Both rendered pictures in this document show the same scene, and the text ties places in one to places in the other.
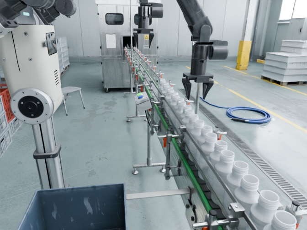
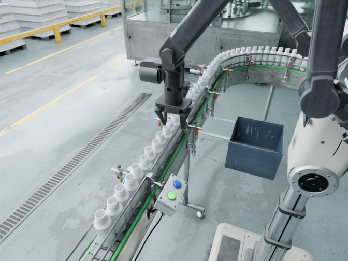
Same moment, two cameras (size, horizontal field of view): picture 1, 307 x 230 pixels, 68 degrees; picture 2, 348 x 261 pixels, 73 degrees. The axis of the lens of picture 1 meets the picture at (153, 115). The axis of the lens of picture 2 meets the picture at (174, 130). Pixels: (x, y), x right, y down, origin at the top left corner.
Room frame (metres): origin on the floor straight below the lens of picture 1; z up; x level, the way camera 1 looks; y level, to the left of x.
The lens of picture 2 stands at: (1.83, 0.39, 1.85)
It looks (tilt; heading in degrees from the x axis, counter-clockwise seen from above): 36 degrees down; 211
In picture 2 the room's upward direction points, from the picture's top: straight up
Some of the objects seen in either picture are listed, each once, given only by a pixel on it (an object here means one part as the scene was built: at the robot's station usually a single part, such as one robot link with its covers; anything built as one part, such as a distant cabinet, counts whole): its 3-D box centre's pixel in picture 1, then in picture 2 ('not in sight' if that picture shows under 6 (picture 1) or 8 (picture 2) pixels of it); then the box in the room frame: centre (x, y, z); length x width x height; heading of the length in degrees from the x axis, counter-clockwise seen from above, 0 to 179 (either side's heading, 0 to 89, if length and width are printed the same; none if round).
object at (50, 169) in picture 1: (53, 183); (280, 228); (0.97, 0.51, 0.74); 0.11 x 0.11 x 0.40; 9
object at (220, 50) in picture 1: (210, 42); not in sight; (0.86, -0.20, 1.44); 0.12 x 0.09 x 0.12; 99
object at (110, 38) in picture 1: (111, 40); not in sight; (5.41, 0.98, 1.22); 0.23 x 0.03 x 0.32; 99
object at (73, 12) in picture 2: not in sight; (78, 13); (-3.91, -6.76, 0.33); 1.23 x 1.04 x 0.66; 98
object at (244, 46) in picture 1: (243, 55); not in sight; (9.19, -3.49, 0.55); 0.40 x 0.40 x 1.10; 9
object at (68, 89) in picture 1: (63, 99); not in sight; (4.17, 1.72, 0.21); 0.61 x 0.47 x 0.41; 62
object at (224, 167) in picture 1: (224, 177); (194, 99); (0.56, -0.21, 1.08); 0.06 x 0.06 x 0.17
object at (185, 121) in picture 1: (188, 128); (175, 127); (0.91, -0.15, 1.08); 0.06 x 0.06 x 0.17
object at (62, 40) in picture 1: (51, 53); not in sight; (8.72, 3.83, 0.59); 1.25 x 1.03 x 1.17; 10
